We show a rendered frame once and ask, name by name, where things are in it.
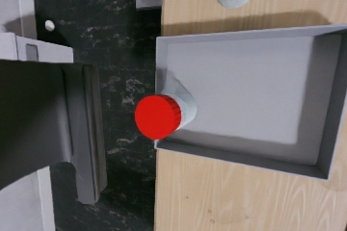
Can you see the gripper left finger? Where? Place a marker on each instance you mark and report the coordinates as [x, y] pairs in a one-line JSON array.
[[51, 113]]

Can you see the grey tray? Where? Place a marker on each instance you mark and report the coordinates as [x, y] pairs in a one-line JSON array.
[[272, 99]]

